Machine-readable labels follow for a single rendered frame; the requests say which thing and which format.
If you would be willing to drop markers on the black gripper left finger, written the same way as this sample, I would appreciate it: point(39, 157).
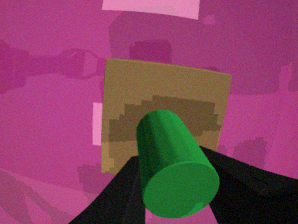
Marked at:
point(121, 200)

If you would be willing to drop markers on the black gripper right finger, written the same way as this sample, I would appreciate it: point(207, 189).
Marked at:
point(251, 195)

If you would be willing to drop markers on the green marker cap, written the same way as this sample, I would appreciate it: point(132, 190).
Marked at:
point(176, 177)

